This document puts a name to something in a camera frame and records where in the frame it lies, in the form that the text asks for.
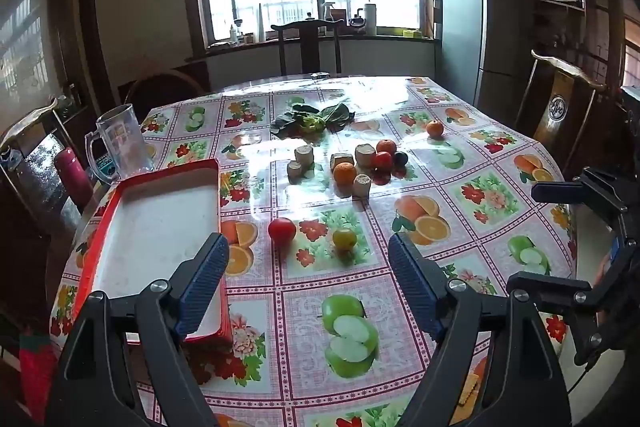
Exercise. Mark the fruit print tablecloth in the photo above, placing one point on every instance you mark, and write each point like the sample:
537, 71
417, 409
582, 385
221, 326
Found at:
350, 297

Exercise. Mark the yellow green box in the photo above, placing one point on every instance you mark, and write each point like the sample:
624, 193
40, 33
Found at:
412, 34

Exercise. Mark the yellow green tomato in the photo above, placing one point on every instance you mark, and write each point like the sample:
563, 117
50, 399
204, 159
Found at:
344, 238

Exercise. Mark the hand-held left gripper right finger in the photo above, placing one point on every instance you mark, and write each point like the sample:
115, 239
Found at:
410, 277

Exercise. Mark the small dark metal object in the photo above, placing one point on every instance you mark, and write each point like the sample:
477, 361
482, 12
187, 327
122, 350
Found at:
320, 76

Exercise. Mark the clear spray bottle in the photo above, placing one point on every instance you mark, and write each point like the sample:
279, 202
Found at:
327, 12

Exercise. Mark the small white bottle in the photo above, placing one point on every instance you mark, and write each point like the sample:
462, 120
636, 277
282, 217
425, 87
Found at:
233, 34

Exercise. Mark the large red tomato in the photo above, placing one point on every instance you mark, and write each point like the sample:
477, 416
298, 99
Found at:
281, 229

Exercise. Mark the dark teapot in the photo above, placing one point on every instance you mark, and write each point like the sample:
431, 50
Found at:
356, 21

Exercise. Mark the red thermos bottle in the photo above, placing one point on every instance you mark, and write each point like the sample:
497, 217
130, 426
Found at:
72, 179

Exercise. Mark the glass door cabinet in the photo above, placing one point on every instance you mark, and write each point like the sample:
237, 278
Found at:
30, 32

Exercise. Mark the teal box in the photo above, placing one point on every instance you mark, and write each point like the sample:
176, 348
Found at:
107, 164

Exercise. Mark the wooden chair with round emblem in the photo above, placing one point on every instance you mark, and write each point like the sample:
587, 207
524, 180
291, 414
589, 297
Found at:
555, 107

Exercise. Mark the grey refrigerator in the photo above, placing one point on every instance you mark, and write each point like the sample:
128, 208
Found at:
465, 32

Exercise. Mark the small red tomato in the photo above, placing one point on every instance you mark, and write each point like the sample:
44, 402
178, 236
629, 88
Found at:
383, 161

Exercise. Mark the red tray with white inside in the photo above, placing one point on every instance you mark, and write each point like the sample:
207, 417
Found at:
160, 217

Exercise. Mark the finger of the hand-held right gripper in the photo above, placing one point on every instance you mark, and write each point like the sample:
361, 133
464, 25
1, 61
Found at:
565, 193
545, 287

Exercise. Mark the red cloth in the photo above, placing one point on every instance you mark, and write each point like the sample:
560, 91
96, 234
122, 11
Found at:
35, 367

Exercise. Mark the clear glass pitcher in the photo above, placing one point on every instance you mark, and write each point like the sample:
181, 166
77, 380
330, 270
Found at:
125, 142

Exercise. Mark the dark plum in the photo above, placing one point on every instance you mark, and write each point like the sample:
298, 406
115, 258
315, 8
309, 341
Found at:
400, 158

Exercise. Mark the white paper roll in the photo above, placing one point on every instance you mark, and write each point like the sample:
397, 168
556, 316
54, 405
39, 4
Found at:
370, 19

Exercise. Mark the dark wooden chair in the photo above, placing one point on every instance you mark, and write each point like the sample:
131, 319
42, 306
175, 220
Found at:
306, 27

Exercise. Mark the thick pale corn cob piece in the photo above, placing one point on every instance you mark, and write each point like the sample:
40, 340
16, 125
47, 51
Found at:
365, 155

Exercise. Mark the light orange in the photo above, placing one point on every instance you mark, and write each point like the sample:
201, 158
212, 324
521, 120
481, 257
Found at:
345, 173

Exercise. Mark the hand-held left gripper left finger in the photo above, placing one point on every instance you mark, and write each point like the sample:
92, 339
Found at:
202, 277

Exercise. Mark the leafy green vegetable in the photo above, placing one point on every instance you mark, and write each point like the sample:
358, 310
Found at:
300, 119

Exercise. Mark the flat pale corn cob piece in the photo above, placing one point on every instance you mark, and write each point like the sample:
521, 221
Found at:
341, 159

